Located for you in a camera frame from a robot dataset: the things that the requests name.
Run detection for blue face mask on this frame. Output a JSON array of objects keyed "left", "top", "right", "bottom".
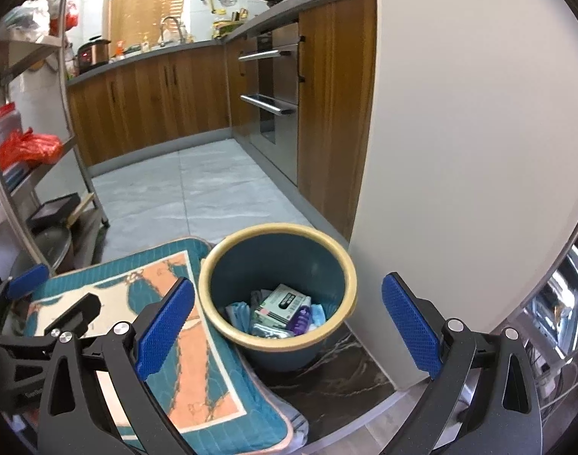
[{"left": 225, "top": 302, "right": 327, "bottom": 335}]

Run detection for teal pill blister pack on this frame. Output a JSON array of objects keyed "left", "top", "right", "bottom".
[{"left": 250, "top": 323, "right": 294, "bottom": 339}]

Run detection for white black coupon box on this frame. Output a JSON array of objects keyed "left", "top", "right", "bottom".
[{"left": 253, "top": 284, "right": 312, "bottom": 330}]

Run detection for teal trash bin yellow rim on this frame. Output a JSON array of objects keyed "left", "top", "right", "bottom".
[{"left": 197, "top": 223, "right": 357, "bottom": 372}]

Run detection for wooden kitchen cabinets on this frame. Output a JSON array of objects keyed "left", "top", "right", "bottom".
[{"left": 68, "top": 0, "right": 377, "bottom": 238}]

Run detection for chrome kitchen faucet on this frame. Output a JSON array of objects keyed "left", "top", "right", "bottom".
[{"left": 159, "top": 16, "right": 186, "bottom": 46}]

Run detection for glass pot lid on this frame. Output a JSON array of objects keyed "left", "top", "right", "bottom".
[{"left": 10, "top": 226, "right": 75, "bottom": 277}]

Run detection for black square tray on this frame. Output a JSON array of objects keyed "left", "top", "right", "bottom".
[{"left": 26, "top": 193, "right": 80, "bottom": 234}]

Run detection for teal orange floor mat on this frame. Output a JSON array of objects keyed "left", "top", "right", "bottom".
[{"left": 23, "top": 237, "right": 309, "bottom": 454}]

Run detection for red plastic bag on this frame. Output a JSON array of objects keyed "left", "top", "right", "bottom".
[{"left": 0, "top": 129, "right": 64, "bottom": 169}]

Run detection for red lid plastic jar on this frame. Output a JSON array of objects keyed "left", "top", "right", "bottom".
[{"left": 0, "top": 102, "right": 23, "bottom": 146}]

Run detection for stainless steel shelf rack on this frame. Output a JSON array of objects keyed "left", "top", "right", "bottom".
[{"left": 0, "top": 0, "right": 110, "bottom": 277}]

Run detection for stainless steel built-in oven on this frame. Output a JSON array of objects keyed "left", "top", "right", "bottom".
[{"left": 237, "top": 23, "right": 300, "bottom": 183}]

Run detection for electric rice cooker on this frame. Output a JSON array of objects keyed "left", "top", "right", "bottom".
[{"left": 76, "top": 35, "right": 111, "bottom": 74}]

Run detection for wooden handle utensil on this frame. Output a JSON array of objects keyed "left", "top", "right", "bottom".
[{"left": 66, "top": 193, "right": 94, "bottom": 228}]

